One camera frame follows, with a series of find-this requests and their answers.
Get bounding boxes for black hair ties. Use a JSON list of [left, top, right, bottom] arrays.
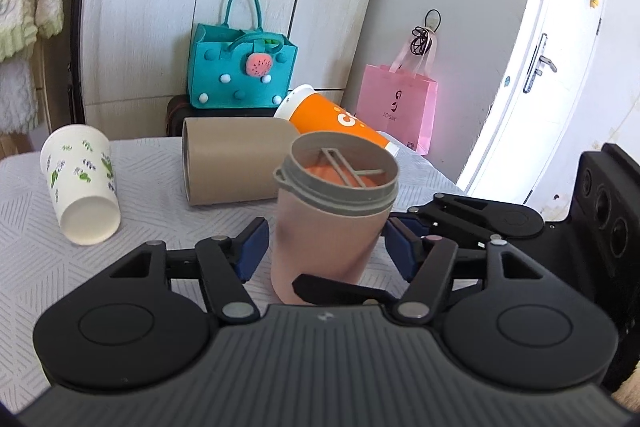
[[409, 9, 442, 57]]

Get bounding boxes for white door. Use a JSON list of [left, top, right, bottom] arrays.
[[457, 0, 627, 208]]

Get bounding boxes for pink cup with grey rim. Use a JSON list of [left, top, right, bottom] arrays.
[[270, 131, 401, 306]]

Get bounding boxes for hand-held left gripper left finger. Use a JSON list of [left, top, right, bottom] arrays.
[[107, 217, 271, 326]]

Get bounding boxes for tan cylindrical cup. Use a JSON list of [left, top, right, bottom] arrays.
[[181, 117, 302, 208]]

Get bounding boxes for orange paper cup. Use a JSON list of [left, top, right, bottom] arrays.
[[273, 84, 401, 158]]

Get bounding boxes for teal felt handbag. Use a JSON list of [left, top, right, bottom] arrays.
[[187, 0, 297, 110]]

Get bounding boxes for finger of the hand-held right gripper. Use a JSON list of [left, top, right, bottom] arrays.
[[408, 193, 507, 251], [292, 274, 387, 306]]

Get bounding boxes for white cup with leaf print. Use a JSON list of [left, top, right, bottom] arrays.
[[40, 124, 122, 247]]

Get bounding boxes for white patterned tablecloth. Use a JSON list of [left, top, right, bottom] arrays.
[[0, 136, 472, 410]]

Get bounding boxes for white wardrobe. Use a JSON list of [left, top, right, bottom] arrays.
[[81, 0, 397, 138]]

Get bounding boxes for black vertical pole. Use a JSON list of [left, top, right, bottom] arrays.
[[68, 0, 102, 124]]

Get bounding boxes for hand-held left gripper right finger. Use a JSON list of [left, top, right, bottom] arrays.
[[384, 217, 546, 326]]

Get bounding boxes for pink paper shopping bag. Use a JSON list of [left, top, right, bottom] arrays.
[[354, 32, 440, 156]]

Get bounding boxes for metal door handle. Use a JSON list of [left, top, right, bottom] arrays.
[[523, 33, 559, 94]]

